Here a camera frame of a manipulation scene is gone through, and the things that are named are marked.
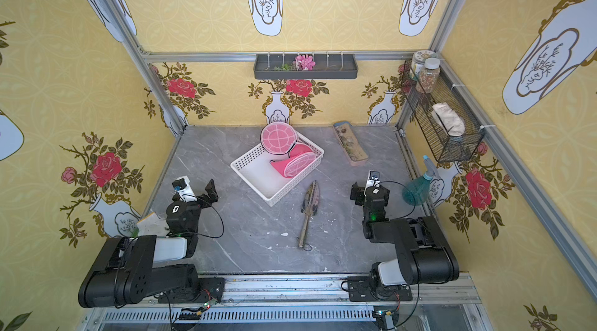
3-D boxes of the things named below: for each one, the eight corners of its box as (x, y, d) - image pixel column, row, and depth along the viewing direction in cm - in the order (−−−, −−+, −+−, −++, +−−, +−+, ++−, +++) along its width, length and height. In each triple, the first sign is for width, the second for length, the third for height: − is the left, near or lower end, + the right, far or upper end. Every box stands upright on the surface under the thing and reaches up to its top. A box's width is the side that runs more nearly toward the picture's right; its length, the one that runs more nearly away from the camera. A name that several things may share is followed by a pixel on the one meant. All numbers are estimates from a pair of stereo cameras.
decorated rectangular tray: (350, 167, 106) (352, 163, 104) (332, 126, 123) (333, 122, 121) (369, 163, 108) (370, 159, 105) (348, 124, 124) (349, 119, 122)
